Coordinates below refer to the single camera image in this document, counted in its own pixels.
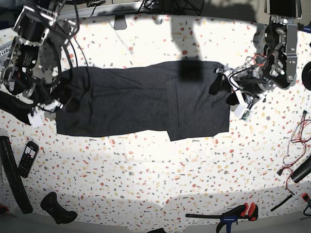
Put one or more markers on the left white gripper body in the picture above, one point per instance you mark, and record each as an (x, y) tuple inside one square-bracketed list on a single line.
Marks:
[(242, 100)]

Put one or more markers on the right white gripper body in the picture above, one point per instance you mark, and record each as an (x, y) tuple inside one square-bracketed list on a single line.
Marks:
[(36, 114)]

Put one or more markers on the dark grey T-shirt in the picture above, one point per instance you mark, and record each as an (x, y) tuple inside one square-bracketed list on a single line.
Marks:
[(171, 96)]

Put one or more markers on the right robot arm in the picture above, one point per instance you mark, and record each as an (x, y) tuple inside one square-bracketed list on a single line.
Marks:
[(28, 96)]

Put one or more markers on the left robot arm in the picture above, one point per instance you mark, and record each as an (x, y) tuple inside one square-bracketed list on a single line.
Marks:
[(273, 65)]

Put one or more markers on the black remote control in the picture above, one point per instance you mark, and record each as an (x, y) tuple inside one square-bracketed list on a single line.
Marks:
[(27, 159)]

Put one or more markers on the black folded cloth strip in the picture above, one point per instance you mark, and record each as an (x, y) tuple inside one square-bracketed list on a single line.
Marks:
[(15, 107)]

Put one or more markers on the long black foam tube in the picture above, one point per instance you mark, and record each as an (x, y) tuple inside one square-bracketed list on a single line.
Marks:
[(11, 172)]

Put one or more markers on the clear LeRobot plastic box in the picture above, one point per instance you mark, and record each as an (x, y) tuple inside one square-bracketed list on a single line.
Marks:
[(4, 52)]

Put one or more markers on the black game controller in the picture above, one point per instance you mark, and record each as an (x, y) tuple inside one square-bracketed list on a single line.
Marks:
[(56, 211)]

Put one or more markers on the black cylinder tube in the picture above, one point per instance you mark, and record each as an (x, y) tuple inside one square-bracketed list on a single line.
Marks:
[(302, 171)]

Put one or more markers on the thin black stick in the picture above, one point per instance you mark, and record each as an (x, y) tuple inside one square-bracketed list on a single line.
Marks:
[(283, 202)]

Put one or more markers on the black blue bar clamp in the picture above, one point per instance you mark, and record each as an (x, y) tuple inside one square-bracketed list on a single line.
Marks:
[(226, 219)]

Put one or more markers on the small red black connector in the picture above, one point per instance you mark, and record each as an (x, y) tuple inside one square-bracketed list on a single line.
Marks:
[(305, 197)]

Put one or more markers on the grey monitor stand base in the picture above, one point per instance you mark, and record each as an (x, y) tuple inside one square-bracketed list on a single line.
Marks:
[(120, 23)]

